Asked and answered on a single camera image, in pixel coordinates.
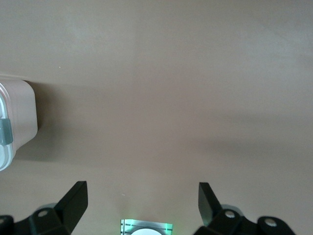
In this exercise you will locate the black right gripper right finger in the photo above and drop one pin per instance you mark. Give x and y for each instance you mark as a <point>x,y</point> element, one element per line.
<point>209,208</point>

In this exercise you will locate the white plastic box lid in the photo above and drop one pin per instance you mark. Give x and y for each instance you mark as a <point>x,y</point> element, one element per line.
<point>3,156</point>

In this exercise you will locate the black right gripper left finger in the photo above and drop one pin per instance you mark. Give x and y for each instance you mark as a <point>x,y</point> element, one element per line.
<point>68,208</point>

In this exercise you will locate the grey lid clip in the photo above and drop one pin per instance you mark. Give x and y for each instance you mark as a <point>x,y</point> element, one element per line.
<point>5,132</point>

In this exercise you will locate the pink plastic storage box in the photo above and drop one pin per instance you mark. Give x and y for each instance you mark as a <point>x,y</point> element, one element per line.
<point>22,110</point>

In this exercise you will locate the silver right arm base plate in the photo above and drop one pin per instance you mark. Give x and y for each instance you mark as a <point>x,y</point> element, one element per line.
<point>127,225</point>

